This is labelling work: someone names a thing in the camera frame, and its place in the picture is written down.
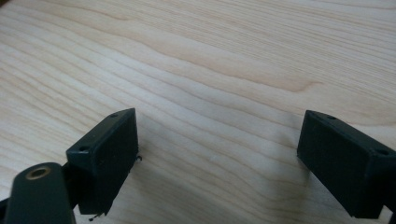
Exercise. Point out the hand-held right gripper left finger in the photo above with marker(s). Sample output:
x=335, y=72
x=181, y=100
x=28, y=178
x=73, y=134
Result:
x=102, y=161

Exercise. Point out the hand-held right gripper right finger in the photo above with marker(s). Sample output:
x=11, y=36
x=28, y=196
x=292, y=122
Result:
x=342, y=168

